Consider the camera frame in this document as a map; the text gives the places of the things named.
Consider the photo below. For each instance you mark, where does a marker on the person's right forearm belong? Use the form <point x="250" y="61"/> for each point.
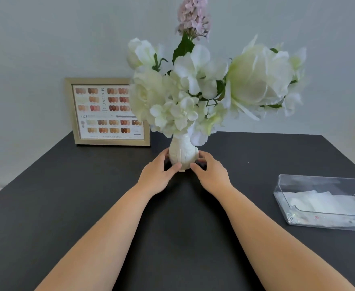
<point x="274" y="242"/>

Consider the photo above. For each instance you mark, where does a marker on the person's left thumb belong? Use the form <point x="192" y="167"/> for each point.
<point x="173" y="170"/>

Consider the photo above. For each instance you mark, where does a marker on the person's left forearm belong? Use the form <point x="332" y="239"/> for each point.
<point x="103" y="239"/>

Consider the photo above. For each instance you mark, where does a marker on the person's right thumb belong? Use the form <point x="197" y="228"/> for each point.
<point x="197" y="168"/>

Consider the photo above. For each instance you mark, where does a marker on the person's left hand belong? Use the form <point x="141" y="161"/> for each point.
<point x="153" y="178"/>

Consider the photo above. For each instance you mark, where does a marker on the pink lilac flower stem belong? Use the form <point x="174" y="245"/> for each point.
<point x="194" y="16"/>

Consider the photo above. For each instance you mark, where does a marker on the gold framed colour chart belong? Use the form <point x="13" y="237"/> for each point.
<point x="104" y="113"/>

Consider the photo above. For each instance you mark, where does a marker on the person's right hand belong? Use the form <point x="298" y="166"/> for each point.
<point x="213" y="175"/>

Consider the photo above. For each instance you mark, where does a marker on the white ceramic vase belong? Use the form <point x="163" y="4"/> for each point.
<point x="183" y="153"/>

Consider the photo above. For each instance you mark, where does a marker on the clear plastic tray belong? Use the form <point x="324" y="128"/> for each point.
<point x="323" y="203"/>

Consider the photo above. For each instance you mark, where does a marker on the white tissue sheets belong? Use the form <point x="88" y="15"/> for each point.
<point x="326" y="203"/>

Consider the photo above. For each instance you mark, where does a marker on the white artificial flower bouquet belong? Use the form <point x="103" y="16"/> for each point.
<point x="207" y="87"/>

